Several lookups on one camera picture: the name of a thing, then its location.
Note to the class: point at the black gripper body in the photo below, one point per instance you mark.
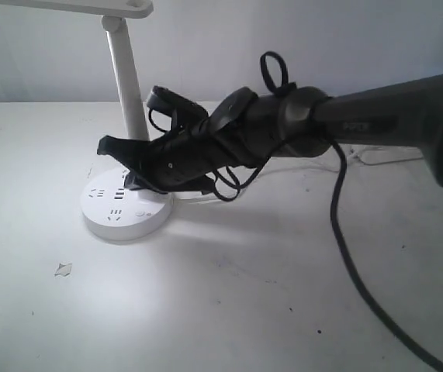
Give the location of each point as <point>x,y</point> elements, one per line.
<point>182,161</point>

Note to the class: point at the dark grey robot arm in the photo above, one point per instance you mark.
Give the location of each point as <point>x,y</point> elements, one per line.
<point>247,130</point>

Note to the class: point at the small torn paper scrap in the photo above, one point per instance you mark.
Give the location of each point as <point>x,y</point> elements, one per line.
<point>63,270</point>

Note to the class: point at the white desk lamp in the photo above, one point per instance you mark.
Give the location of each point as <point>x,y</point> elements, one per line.
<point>111,212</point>

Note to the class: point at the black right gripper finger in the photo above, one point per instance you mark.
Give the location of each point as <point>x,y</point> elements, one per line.
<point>136,181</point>

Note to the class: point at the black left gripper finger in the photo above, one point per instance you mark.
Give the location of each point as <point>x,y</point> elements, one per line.
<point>128,152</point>

